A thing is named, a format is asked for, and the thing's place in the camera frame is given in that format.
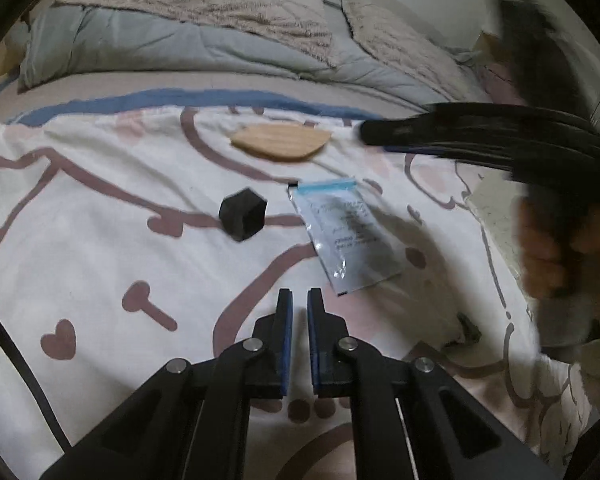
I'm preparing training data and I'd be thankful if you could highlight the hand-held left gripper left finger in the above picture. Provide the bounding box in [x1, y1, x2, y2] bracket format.
[40, 287, 295, 480]

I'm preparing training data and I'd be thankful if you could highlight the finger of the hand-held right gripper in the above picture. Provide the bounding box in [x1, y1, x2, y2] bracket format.
[360, 102, 526, 153]
[382, 142, 526, 176]

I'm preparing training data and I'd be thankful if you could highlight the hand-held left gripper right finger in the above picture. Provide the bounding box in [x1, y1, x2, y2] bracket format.
[307, 287, 563, 480]

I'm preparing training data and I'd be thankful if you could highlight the white shoe box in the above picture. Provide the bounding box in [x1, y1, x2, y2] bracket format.
[464, 172, 536, 306]

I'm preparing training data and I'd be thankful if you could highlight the clear zip packet blue strip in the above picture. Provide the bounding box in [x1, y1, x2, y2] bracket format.
[287, 176, 405, 297]

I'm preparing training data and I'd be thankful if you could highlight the person's right hand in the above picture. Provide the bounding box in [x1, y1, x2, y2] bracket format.
[516, 194, 600, 331]

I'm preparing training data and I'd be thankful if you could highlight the small black cube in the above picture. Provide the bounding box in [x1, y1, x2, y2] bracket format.
[218, 187, 267, 242]

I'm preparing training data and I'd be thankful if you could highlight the flat wooden piece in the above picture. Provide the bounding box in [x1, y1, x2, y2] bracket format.
[230, 124, 331, 163]

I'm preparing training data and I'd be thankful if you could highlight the cartoon printed blanket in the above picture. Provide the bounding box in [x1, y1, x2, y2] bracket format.
[0, 87, 600, 480]

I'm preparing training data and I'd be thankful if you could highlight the black cable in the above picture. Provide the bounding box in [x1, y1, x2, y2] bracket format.
[0, 292, 73, 451]

